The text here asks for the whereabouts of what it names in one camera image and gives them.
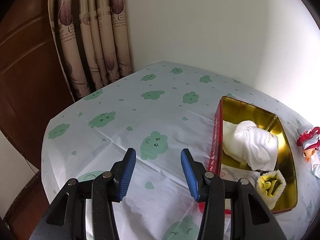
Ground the floral tissue packet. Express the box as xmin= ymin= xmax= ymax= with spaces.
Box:
xmin=220 ymin=164 xmax=260 ymax=185

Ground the white hotel towel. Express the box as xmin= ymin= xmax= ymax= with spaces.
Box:
xmin=222 ymin=120 xmax=278 ymax=171

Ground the white fluffy sherpa cloth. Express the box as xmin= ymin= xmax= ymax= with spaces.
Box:
xmin=255 ymin=170 xmax=286 ymax=210

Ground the cloud print tablecloth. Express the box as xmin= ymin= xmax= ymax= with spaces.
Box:
xmin=41 ymin=62 xmax=319 ymax=239

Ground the red gold toffee tin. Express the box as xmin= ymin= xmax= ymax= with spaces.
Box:
xmin=207 ymin=96 xmax=298 ymax=214

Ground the red hat orange doll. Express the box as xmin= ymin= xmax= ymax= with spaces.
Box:
xmin=296 ymin=125 xmax=320 ymax=178

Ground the brown wooden door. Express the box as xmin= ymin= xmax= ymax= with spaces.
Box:
xmin=1 ymin=0 xmax=74 ymax=168

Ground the beige leaf print curtain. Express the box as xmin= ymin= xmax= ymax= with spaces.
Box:
xmin=48 ymin=0 xmax=132 ymax=100

